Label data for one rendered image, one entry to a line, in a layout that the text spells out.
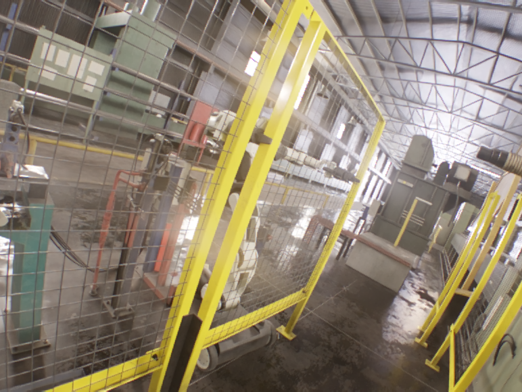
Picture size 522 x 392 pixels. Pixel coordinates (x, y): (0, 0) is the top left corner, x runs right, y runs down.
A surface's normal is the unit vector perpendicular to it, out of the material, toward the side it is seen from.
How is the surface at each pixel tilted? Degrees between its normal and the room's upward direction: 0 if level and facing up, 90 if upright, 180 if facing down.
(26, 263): 90
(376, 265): 90
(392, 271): 90
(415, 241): 90
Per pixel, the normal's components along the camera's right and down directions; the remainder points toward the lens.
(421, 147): -0.53, -0.07
